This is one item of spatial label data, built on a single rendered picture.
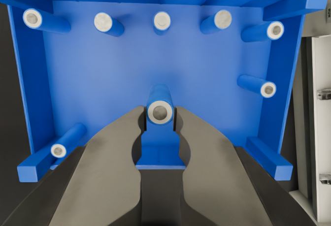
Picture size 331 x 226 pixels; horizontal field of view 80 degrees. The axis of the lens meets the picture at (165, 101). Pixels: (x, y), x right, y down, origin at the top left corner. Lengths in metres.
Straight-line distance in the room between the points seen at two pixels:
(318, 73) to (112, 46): 0.55
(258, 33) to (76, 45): 0.22
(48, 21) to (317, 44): 0.60
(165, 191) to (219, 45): 0.68
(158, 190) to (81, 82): 0.64
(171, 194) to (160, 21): 0.75
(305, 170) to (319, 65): 0.42
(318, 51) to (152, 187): 0.70
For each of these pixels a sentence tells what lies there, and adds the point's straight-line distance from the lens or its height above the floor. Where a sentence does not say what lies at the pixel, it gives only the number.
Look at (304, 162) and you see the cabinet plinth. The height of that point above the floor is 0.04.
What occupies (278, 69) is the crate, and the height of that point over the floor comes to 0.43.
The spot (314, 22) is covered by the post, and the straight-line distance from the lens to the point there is 0.65.
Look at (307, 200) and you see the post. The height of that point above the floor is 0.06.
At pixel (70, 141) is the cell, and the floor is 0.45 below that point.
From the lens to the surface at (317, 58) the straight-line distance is 0.67.
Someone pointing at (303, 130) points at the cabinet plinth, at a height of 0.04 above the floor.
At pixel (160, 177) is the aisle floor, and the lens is 0.82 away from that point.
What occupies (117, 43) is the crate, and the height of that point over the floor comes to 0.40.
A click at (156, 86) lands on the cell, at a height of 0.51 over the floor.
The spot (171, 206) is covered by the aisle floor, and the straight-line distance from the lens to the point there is 0.91.
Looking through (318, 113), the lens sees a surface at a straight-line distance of 0.71.
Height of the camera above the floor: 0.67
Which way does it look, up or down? 75 degrees down
